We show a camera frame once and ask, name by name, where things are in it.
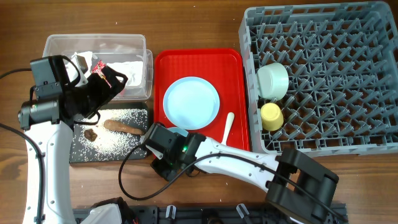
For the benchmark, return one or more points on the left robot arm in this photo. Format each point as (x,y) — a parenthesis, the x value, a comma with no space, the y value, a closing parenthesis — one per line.
(48,135)

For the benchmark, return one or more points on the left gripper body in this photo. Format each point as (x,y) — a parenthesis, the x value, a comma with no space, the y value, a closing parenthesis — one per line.
(93,94)

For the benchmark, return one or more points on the clear plastic bin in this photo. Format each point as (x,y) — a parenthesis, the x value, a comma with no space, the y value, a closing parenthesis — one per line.
(109,48)

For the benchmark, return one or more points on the white plastic spoon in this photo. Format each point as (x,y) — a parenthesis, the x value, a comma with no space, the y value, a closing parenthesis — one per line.
(227,127)

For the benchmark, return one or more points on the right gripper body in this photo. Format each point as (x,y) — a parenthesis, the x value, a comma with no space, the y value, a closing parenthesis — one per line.
(166,165)

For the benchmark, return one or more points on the grey dishwasher rack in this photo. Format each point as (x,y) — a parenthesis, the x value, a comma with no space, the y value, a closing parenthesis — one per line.
(342,65)

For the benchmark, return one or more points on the light green bowl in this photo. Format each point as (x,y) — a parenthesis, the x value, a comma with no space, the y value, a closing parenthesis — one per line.
(273,81)

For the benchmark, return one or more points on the rice and food leftovers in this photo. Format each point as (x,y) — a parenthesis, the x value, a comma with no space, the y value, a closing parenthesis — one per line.
(109,140)

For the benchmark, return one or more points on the white tissue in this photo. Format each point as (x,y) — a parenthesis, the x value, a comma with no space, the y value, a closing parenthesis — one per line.
(85,62)
(133,71)

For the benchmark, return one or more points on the light blue plate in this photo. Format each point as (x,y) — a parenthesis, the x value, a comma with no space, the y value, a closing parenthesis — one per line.
(191,103)

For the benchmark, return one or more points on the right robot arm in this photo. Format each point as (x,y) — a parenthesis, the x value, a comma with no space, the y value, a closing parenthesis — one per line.
(294,183)

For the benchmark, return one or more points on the black plastic tray bin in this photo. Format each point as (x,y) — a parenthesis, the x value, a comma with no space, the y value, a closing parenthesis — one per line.
(124,149)

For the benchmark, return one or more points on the small light blue bowl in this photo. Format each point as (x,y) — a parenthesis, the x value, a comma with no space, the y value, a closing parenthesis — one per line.
(179,131)

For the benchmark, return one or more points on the red strawberry cake wrapper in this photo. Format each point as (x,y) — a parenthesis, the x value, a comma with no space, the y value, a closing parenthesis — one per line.
(107,78)

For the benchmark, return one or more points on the yellow plastic cup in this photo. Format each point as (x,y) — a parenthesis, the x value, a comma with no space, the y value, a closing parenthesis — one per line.
(271,116)

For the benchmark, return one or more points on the red plastic tray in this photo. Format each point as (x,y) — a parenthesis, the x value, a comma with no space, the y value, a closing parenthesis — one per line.
(223,68)

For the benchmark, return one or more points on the brown carrot-shaped food scrap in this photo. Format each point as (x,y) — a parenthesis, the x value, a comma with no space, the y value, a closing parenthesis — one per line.
(113,125)

